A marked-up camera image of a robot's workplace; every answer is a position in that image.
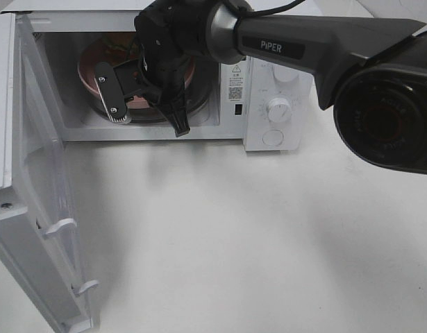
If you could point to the white microwave oven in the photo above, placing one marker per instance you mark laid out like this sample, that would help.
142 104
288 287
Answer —
260 103

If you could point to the glass turntable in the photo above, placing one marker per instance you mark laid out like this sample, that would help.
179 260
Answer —
197 95

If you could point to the white microwave knob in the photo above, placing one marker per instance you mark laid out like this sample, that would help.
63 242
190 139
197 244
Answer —
284 74
279 110

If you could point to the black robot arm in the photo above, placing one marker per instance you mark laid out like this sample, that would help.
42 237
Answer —
371 71

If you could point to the white microwave door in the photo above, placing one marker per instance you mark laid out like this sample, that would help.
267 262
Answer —
39 240

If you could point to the lower white microwave knob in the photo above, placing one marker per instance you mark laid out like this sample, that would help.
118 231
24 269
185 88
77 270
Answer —
279 110

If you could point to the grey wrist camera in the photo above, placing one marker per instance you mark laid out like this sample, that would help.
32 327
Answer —
111 93

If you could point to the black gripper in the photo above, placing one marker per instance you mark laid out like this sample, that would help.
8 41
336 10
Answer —
170 34

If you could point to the upper white microwave knob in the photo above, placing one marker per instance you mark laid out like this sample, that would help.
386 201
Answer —
284 74

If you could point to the burger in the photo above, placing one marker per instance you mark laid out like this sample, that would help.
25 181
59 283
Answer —
119 47

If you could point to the round white door button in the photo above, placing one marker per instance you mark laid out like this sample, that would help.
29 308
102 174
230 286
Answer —
273 138

